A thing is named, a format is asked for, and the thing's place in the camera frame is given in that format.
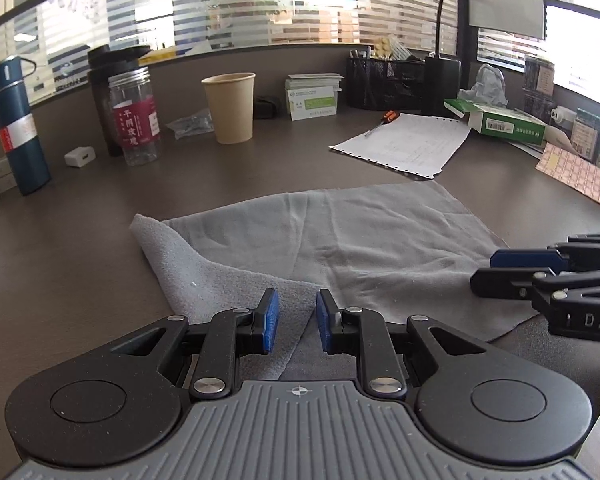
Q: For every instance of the white perforated paper sheet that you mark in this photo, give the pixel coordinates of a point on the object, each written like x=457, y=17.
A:
x=410, y=145

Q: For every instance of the clear jar with red label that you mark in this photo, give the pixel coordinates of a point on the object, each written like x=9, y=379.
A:
x=136, y=132

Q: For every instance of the small clear plastic bag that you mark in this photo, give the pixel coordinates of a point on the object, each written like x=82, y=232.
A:
x=190, y=125

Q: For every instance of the dark blue thermos bottle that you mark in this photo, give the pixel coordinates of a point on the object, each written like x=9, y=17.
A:
x=20, y=155

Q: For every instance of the black gooseneck desk lamp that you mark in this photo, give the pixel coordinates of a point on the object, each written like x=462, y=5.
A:
x=441, y=85

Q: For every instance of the beige paper cup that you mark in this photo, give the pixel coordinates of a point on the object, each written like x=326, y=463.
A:
x=230, y=110

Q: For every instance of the striped frosted glass partition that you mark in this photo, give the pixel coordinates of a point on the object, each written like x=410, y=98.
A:
x=155, y=10

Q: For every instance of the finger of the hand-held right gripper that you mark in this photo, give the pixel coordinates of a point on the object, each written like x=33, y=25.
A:
x=510, y=284
x=527, y=260

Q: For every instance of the dark tumbler with black lid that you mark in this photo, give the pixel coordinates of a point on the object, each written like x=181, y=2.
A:
x=99, y=110

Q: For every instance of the white box with green label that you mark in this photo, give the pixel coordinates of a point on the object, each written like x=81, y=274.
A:
x=310, y=104

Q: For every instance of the pale yellow packets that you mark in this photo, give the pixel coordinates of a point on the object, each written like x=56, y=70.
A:
x=392, y=47

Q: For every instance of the small black box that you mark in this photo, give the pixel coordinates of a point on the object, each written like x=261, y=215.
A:
x=266, y=107

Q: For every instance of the white charger plug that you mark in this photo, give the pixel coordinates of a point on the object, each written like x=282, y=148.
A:
x=80, y=156

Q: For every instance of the black mesh desk organizer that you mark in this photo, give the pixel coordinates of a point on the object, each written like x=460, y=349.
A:
x=380, y=85

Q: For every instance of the grey rectangular panel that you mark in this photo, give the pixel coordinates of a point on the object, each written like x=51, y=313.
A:
x=505, y=12

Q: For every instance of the green tissue box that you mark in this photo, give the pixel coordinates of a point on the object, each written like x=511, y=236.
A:
x=505, y=125

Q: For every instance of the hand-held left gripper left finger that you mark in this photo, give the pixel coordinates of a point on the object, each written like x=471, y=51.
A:
x=269, y=321

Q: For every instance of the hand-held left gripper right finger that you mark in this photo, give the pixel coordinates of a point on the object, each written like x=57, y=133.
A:
x=325, y=324

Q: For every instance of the teal patterned box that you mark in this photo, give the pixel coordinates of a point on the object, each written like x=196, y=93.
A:
x=539, y=82
x=587, y=132

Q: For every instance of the flat white box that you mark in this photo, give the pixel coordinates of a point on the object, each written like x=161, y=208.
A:
x=315, y=81

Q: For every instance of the white power strip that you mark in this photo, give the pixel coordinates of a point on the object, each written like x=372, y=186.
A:
x=0, y=175

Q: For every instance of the pink grid notepad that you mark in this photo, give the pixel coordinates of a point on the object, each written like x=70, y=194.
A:
x=580, y=175

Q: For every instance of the grey towel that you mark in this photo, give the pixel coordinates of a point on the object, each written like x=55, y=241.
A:
x=360, y=240

